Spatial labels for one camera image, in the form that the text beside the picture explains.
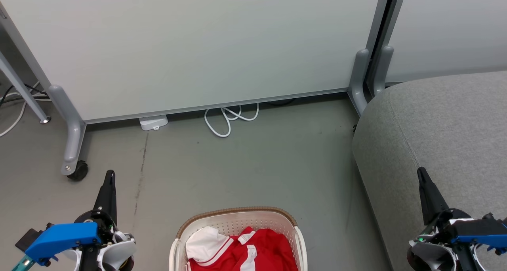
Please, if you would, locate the black caster wheel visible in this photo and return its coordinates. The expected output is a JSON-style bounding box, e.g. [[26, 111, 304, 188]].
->
[[67, 160, 89, 181]]

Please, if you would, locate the red garment with white stripe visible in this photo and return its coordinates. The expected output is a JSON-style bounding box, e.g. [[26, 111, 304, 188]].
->
[[228, 227, 298, 271]]

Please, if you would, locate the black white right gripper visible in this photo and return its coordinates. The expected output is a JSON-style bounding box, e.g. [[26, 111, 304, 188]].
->
[[408, 167, 490, 271]]

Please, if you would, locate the thin black floor cable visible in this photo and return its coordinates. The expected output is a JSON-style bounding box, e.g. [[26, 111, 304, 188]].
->
[[0, 84, 48, 107]]

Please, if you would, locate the grey fabric sofa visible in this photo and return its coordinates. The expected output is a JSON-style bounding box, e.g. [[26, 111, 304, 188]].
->
[[352, 70, 507, 271]]

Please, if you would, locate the large white partition panel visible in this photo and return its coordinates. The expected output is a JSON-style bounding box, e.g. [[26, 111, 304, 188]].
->
[[0, 0, 393, 125]]

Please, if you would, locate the cream plastic laundry basket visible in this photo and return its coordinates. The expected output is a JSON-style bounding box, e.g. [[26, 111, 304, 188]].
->
[[169, 206, 308, 271]]

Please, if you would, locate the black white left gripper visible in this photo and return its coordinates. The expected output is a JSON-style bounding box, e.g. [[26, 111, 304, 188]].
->
[[63, 170, 136, 271]]

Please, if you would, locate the small white partition panel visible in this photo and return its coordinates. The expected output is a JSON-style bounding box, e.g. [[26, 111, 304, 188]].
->
[[386, 0, 507, 85]]

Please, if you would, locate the left camera cable teal plug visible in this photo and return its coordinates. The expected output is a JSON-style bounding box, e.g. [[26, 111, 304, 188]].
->
[[11, 256, 35, 271]]

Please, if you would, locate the grey metal table leg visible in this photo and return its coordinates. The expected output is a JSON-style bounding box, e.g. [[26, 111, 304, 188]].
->
[[0, 49, 51, 124]]

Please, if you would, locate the thin white floor cable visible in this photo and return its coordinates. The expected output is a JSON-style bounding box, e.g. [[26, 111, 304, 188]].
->
[[0, 81, 52, 137]]

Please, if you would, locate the white power box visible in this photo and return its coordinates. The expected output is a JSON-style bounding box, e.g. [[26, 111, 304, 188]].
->
[[139, 115, 169, 131]]

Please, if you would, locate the grey partition foot with caster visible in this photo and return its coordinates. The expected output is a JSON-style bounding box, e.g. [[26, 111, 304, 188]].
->
[[48, 85, 87, 176]]

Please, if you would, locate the white coiled cable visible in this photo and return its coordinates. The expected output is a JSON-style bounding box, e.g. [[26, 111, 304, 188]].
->
[[204, 103, 260, 138]]

